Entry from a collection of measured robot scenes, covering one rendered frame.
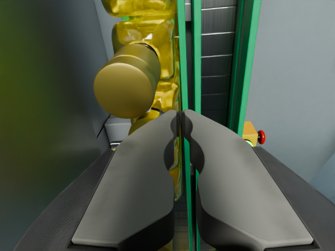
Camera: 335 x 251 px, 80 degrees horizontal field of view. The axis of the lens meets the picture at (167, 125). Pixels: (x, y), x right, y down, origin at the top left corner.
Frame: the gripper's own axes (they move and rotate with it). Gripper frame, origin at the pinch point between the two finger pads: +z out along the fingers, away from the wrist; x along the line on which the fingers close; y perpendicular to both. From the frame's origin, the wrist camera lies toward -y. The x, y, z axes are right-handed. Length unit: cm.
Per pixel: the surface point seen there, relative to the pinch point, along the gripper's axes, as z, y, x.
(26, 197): 2.0, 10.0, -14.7
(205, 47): 27.8, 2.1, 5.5
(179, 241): 27, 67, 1
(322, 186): 111, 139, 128
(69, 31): 26.1, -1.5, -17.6
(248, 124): 37.5, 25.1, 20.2
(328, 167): 112, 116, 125
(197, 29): 19.4, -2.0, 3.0
